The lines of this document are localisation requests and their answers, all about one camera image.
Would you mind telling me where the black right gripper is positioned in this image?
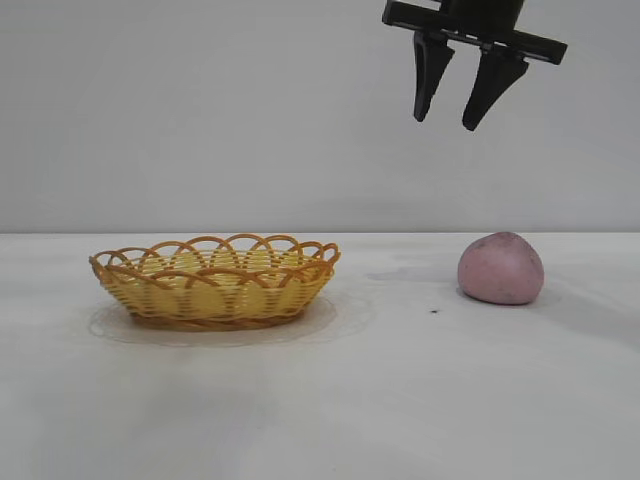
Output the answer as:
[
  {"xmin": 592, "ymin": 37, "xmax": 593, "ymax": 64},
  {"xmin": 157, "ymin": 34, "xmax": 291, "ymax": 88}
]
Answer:
[{"xmin": 381, "ymin": 0, "xmax": 570, "ymax": 133}]

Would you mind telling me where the yellow woven wicker basket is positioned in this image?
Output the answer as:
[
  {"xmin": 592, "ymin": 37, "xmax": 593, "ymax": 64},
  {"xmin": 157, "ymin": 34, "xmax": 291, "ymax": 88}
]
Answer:
[{"xmin": 88, "ymin": 231, "xmax": 343, "ymax": 332}]

